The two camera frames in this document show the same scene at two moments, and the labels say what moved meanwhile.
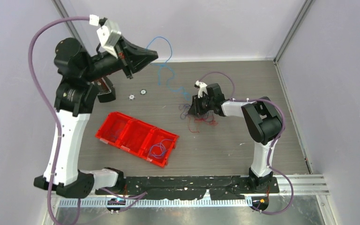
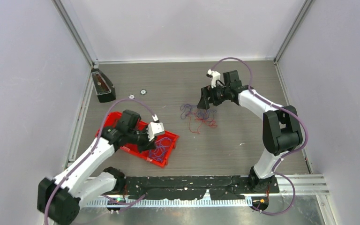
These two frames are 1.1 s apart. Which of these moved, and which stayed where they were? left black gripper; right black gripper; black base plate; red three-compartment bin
Moved: right black gripper; left black gripper
Stayed: red three-compartment bin; black base plate
